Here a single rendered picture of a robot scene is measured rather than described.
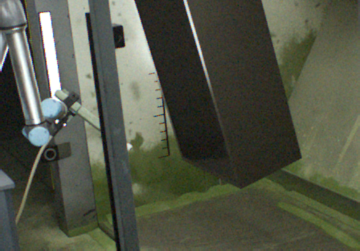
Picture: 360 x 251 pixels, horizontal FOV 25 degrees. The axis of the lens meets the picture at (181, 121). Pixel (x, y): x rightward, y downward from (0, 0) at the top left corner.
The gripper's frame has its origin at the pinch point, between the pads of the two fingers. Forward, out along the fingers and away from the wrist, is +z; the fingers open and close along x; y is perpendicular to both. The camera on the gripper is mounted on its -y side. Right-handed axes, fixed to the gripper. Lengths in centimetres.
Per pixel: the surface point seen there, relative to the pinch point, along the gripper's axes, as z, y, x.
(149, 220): 57, 27, 60
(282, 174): 88, -40, 105
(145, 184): 67, 13, 45
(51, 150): 28.8, 26.4, -3.0
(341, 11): 94, -140, 74
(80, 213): 50, 47, 27
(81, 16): 22, -42, -32
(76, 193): 45, 39, 19
